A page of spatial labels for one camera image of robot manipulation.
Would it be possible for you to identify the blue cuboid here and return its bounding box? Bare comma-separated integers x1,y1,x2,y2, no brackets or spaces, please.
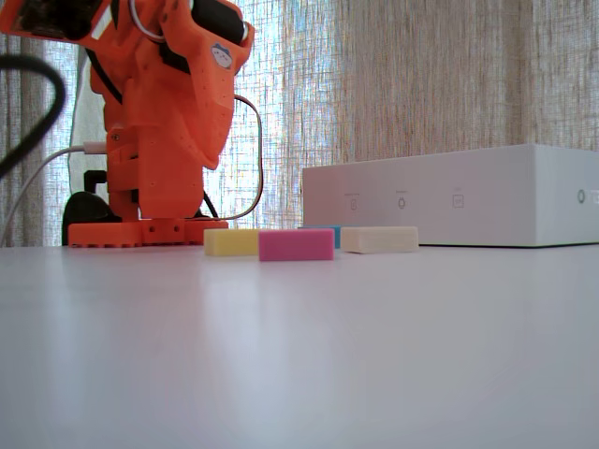
297,224,342,249

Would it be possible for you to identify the yellow cuboid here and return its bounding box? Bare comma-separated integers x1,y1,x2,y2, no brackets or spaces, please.
203,228,261,257

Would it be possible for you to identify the red white black servo cable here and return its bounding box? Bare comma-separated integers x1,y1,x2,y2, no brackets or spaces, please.
212,93,264,222
129,0,165,39

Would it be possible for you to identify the thick black cable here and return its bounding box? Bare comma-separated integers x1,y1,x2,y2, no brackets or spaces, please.
0,53,67,179

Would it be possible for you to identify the pink cuboid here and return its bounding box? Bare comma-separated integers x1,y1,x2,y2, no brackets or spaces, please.
258,228,335,262

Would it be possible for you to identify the woven beige curtain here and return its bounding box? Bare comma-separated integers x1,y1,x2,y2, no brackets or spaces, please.
0,0,599,247

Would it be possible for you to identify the white box bin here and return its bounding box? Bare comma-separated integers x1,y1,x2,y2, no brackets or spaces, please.
301,143,599,248

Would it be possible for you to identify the orange gripper black servo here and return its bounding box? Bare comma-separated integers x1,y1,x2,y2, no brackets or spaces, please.
158,0,256,170

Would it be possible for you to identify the black table clamp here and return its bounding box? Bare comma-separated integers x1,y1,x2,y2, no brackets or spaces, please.
62,170,124,247

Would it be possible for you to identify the cream cuboid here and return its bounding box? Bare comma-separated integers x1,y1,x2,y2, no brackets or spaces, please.
340,225,420,254

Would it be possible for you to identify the orange robot base plate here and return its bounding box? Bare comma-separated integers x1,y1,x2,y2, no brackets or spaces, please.
67,217,230,248

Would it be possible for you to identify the black power cable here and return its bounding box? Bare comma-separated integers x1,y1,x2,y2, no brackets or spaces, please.
201,190,220,220

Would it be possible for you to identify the white USB cable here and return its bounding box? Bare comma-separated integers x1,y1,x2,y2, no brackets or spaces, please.
0,142,109,247

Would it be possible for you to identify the wrist camera on orange mount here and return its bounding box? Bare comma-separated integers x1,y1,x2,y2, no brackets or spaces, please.
0,0,116,48

